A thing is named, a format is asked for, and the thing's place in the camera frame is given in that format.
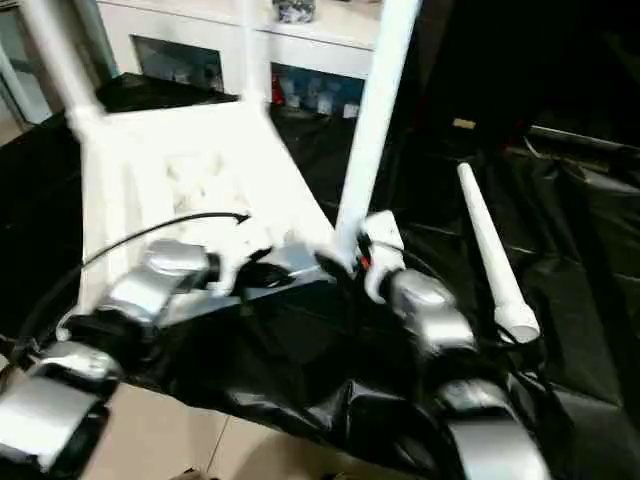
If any white plastic table leg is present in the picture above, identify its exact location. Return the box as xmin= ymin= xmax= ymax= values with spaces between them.
xmin=455 ymin=162 xmax=542 ymax=345
xmin=333 ymin=0 xmax=424 ymax=264
xmin=238 ymin=0 xmax=274 ymax=115
xmin=19 ymin=0 xmax=109 ymax=144

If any white plastic table top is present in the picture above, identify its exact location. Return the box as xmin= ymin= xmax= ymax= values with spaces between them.
xmin=57 ymin=97 xmax=346 ymax=341

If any black plastic mat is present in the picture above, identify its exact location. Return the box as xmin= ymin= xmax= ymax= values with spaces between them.
xmin=0 ymin=72 xmax=640 ymax=480

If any white sideboard cabinet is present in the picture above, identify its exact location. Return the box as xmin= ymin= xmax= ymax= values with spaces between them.
xmin=94 ymin=0 xmax=381 ymax=121

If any dark metal bar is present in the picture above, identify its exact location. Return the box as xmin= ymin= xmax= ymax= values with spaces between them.
xmin=527 ymin=124 xmax=640 ymax=157

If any clear bag of dark parts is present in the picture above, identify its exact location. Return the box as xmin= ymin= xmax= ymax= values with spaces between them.
xmin=272 ymin=0 xmax=319 ymax=25

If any black backdrop cloth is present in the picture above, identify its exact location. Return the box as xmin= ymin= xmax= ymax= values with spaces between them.
xmin=399 ymin=0 xmax=640 ymax=132

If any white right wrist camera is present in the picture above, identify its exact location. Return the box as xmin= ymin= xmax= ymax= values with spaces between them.
xmin=358 ymin=209 xmax=406 ymax=304

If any glass door metal frame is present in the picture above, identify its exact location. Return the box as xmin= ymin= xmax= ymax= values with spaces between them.
xmin=0 ymin=0 xmax=56 ymax=126

